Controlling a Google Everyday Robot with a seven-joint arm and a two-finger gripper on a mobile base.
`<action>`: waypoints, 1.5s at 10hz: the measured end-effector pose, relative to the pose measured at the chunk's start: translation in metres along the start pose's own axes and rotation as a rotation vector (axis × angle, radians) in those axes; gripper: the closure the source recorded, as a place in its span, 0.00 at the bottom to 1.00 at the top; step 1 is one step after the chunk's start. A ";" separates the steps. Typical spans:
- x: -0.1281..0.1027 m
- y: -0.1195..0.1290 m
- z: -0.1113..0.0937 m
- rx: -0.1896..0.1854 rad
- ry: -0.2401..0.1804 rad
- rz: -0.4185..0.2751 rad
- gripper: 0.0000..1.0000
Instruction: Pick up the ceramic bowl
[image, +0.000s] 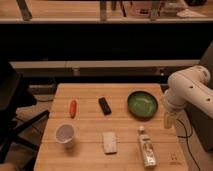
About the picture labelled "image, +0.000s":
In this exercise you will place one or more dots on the orange carrot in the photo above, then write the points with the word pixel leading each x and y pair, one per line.
pixel 73 108

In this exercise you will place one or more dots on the black remote control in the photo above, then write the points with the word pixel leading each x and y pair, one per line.
pixel 104 106

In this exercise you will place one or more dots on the white plastic bottle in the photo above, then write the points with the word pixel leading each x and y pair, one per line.
pixel 146 147

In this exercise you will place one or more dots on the beige sponge block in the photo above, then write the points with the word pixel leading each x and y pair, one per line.
pixel 109 142

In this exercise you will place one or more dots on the black office chair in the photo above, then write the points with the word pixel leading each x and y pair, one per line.
pixel 13 95

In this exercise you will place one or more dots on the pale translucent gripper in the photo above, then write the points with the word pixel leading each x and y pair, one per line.
pixel 169 119

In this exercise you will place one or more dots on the green ceramic bowl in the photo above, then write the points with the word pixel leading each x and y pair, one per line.
pixel 142 104

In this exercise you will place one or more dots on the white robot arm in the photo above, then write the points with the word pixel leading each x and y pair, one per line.
pixel 187 86

